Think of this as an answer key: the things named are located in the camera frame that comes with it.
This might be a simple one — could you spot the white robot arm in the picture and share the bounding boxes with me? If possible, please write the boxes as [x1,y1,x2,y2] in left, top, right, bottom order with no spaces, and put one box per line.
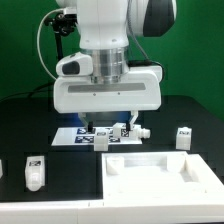
[54,0,177,131]

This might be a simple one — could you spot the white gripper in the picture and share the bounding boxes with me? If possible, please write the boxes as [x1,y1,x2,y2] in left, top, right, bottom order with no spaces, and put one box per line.
[54,66,162,132]

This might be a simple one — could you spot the white square tabletop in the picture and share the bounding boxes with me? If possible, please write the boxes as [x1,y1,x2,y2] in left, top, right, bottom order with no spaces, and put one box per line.
[102,152,224,205]

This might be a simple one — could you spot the white sheet with markers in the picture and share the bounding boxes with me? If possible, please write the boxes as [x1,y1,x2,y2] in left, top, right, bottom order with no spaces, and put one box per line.
[52,127,142,146]

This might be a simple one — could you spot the black camera stand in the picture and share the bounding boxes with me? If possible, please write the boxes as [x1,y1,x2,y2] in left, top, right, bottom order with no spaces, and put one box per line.
[44,13,77,60]

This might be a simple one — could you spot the white cable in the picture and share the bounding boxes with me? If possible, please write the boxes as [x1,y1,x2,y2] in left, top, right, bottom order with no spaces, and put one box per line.
[36,8,64,81]

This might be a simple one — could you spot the white L-shaped fence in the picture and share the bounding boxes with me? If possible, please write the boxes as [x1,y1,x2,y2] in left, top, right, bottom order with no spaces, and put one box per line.
[0,200,224,224]

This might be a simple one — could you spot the black cable on table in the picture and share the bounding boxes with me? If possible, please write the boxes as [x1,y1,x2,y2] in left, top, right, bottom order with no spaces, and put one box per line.
[0,81,56,104]

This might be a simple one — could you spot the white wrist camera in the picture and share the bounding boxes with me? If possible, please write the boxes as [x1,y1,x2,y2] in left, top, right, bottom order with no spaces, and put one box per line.
[56,52,93,76]

